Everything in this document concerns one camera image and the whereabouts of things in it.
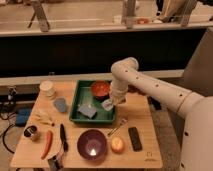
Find metal can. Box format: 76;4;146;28
24;125;39;141

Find black cable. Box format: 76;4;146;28
0;99;18;155

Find white stacked cups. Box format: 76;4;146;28
39;81;55;99

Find blue box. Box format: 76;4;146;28
15;108;32;127

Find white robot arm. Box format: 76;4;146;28
110;57;213;171

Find blue sponge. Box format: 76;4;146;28
78;104;97;119

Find black remote control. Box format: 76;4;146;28
128;127;142;151

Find light blue cup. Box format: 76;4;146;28
53;98;67;113

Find red-orange bowl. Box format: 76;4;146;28
90;81;110;99

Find light blue towel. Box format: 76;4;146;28
101;99;114;111

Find purple bowl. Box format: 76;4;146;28
77;129;107;161

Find green plastic tray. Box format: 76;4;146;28
69;80;116;124

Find black handled knife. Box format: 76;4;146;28
60;124;69;152

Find wooden table board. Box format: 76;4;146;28
10;81;164;169

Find yellow banana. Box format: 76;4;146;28
35;113;54;126

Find red chili pepper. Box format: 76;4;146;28
41;130;53;160

